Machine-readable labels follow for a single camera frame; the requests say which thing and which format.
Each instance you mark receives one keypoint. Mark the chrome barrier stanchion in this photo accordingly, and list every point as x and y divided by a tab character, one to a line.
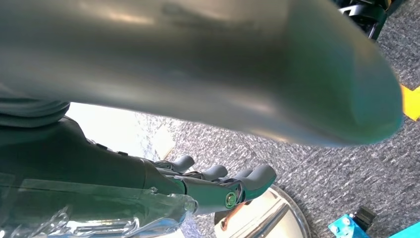
262	220

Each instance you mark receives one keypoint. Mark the right robot arm sleeve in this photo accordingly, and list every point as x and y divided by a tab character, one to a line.
26	110

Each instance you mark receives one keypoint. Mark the blue steel shelf rack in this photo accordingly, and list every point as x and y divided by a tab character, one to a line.
341	226

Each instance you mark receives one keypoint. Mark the yellow floor tape square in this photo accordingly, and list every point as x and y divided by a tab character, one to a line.
411	103

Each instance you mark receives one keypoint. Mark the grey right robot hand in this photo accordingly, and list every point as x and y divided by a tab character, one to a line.
197	65

